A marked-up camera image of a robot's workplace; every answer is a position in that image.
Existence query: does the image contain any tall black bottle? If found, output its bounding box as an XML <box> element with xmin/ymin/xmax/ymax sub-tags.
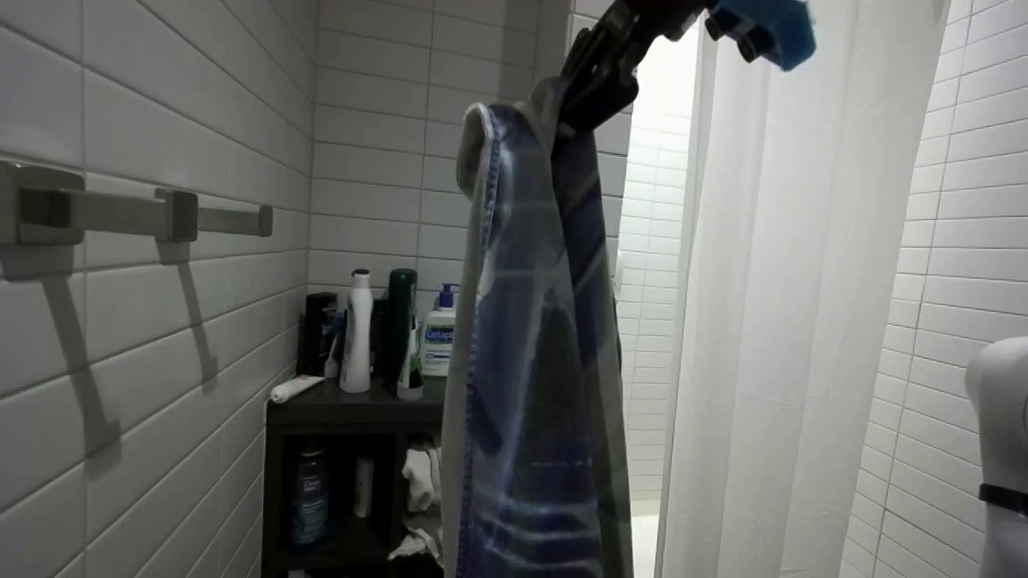
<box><xmin>383</xmin><ymin>268</ymin><xmax>421</xmax><ymax>394</ymax></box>

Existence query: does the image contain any white tube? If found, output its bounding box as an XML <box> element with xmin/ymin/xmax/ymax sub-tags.
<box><xmin>267</xmin><ymin>374</ymin><xmax>327</xmax><ymax>407</ymax></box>

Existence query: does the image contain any blue striped towel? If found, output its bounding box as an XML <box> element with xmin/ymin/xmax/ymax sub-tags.
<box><xmin>441</xmin><ymin>74</ymin><xmax>637</xmax><ymax>578</ymax></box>

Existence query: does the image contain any crumpled white cloth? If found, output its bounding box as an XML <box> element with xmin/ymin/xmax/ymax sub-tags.
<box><xmin>398</xmin><ymin>442</ymin><xmax>448</xmax><ymax>566</ymax></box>

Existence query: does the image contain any dark blue bottle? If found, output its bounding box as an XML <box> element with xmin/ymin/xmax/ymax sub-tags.
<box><xmin>289</xmin><ymin>446</ymin><xmax>330</xmax><ymax>553</ymax></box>

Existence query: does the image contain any white pump lotion bottle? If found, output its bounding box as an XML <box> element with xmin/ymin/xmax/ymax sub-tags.
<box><xmin>415</xmin><ymin>280</ymin><xmax>461</xmax><ymax>378</ymax></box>

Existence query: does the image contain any white shower curtain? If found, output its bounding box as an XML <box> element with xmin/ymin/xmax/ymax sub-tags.
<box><xmin>655</xmin><ymin>0</ymin><xmax>953</xmax><ymax>578</ymax></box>

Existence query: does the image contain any short black bottle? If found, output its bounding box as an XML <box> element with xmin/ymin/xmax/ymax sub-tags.
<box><xmin>296</xmin><ymin>290</ymin><xmax>344</xmax><ymax>378</ymax></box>

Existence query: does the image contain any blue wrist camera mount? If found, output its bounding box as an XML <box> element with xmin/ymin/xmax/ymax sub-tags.
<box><xmin>702</xmin><ymin>0</ymin><xmax>819</xmax><ymax>74</ymax></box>

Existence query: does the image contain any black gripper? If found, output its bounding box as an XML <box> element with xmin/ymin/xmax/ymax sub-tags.
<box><xmin>554</xmin><ymin>0</ymin><xmax>710</xmax><ymax>138</ymax></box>

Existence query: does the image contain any metal wall towel rack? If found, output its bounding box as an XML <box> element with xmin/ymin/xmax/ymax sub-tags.
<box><xmin>0</xmin><ymin>157</ymin><xmax>276</xmax><ymax>284</ymax></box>

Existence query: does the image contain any small grey bottle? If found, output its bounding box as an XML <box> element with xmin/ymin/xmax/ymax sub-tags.
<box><xmin>351</xmin><ymin>455</ymin><xmax>374</xmax><ymax>522</ymax></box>

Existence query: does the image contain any black shelf unit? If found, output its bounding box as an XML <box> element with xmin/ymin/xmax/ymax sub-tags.
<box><xmin>262</xmin><ymin>375</ymin><xmax>453</xmax><ymax>578</ymax></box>

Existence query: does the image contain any tall white bottle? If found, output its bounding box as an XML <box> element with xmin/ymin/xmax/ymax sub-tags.
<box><xmin>336</xmin><ymin>268</ymin><xmax>374</xmax><ymax>394</ymax></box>

